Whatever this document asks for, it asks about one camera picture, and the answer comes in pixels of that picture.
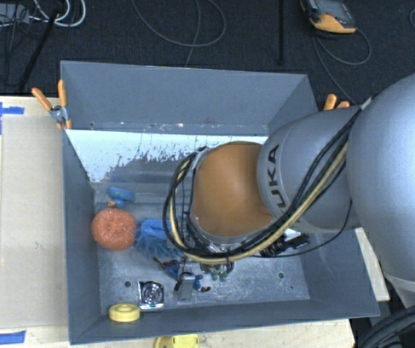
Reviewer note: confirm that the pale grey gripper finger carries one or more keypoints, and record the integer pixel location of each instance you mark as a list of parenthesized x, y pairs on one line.
[(189, 278), (184, 292)]

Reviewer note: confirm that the shiny square metal dish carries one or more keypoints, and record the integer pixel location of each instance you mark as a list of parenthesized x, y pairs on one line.
[(151, 295)]

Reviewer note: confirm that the yellow flat round thing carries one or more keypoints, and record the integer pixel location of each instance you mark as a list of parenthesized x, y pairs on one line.
[(176, 341)]

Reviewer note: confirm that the orange round scrubber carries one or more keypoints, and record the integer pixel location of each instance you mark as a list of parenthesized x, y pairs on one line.
[(113, 229)]

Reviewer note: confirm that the blue toy duck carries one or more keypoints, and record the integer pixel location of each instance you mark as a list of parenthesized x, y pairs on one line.
[(121, 195)]

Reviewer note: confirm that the grey metal bin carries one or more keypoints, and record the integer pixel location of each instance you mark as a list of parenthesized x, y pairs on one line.
[(178, 96)]

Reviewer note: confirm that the pale cardboard board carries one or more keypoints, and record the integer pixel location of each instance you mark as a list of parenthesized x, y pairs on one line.
[(29, 212)]

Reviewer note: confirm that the black cylinder on white bracket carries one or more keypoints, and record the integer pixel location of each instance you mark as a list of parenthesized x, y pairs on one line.
[(287, 244)]

